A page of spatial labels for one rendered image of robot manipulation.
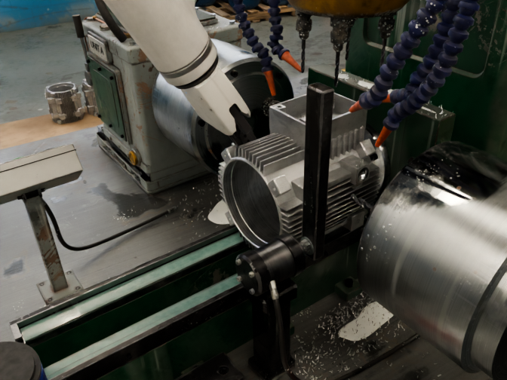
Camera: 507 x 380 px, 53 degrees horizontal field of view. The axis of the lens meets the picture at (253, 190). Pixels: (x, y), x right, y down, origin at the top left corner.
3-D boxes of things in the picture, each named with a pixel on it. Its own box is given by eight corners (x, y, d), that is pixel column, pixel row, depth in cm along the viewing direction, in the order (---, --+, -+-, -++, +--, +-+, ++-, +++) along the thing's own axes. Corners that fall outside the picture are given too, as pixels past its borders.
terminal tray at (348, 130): (321, 125, 92) (322, 87, 88) (365, 147, 84) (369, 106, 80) (268, 145, 86) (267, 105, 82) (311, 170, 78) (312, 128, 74)
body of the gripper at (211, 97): (154, 70, 74) (194, 121, 82) (188, 91, 67) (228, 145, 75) (191, 35, 75) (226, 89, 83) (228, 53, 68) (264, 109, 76)
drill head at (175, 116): (217, 110, 137) (210, 14, 123) (306, 163, 112) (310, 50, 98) (130, 136, 125) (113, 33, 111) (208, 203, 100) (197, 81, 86)
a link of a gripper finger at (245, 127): (210, 92, 72) (208, 100, 78) (250, 131, 73) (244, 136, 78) (216, 86, 72) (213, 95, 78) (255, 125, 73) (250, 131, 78)
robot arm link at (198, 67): (144, 62, 72) (156, 78, 74) (173, 80, 66) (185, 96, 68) (186, 22, 73) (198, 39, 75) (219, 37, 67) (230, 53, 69)
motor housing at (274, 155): (302, 187, 103) (305, 99, 92) (374, 233, 90) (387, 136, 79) (219, 225, 93) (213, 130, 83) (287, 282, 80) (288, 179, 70)
